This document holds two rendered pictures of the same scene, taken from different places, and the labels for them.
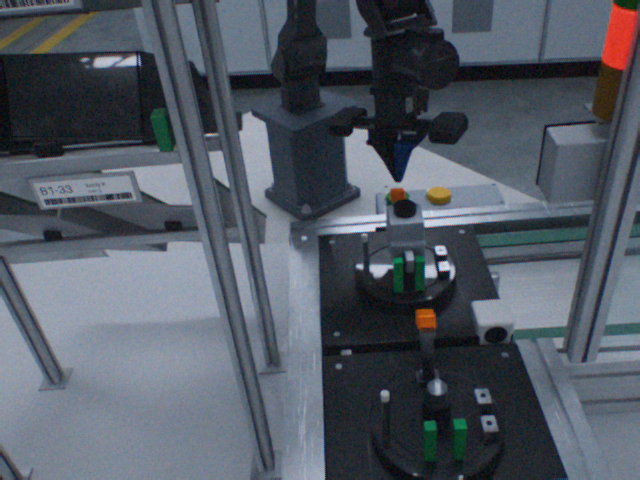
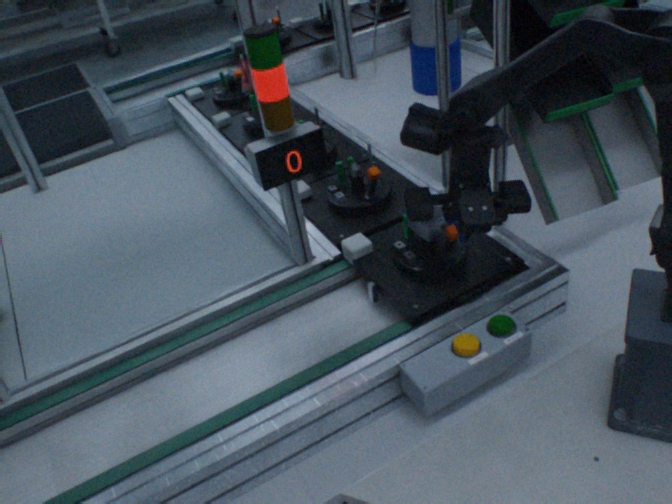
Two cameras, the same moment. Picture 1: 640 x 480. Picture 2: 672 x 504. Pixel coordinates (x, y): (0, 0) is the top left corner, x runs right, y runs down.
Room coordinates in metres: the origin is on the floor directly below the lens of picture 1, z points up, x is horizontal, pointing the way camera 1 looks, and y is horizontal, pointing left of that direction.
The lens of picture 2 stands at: (1.40, -0.65, 1.69)
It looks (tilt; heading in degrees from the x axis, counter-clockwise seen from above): 37 degrees down; 154
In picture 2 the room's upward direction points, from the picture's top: 10 degrees counter-clockwise
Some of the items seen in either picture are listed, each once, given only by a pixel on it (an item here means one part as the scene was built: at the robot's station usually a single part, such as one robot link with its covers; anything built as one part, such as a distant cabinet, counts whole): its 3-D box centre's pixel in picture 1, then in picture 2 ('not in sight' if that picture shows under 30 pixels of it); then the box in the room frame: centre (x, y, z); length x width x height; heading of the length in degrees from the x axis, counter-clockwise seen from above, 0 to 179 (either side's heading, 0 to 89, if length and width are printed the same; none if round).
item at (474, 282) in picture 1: (404, 283); (429, 258); (0.66, -0.11, 0.96); 0.24 x 0.24 x 0.02; 87
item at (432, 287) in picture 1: (404, 273); (429, 249); (0.66, -0.11, 0.98); 0.14 x 0.14 x 0.02
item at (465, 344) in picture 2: (438, 197); (466, 346); (0.87, -0.21, 0.96); 0.04 x 0.04 x 0.02
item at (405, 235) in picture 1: (405, 231); (423, 211); (0.65, -0.11, 1.06); 0.08 x 0.04 x 0.07; 178
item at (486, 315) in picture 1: (491, 322); (357, 249); (0.56, -0.21, 0.97); 0.05 x 0.05 x 0.04; 87
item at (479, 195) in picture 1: (438, 212); (466, 359); (0.87, -0.21, 0.93); 0.21 x 0.07 x 0.06; 87
